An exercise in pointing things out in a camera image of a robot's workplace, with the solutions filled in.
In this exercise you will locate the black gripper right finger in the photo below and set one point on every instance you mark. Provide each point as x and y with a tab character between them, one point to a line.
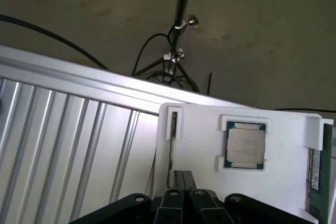
204	208

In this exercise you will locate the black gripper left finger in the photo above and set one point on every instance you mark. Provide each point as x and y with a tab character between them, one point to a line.
168	208

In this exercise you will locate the green RAM stick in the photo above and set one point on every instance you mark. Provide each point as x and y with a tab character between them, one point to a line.
319	176

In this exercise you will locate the white parts rack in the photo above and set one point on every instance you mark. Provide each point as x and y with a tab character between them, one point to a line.
199	142

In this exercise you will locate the silver CPU chip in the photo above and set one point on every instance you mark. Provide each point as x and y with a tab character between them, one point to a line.
245	145

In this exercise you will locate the small metal bracket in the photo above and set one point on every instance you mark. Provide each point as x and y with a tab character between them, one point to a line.
193	20

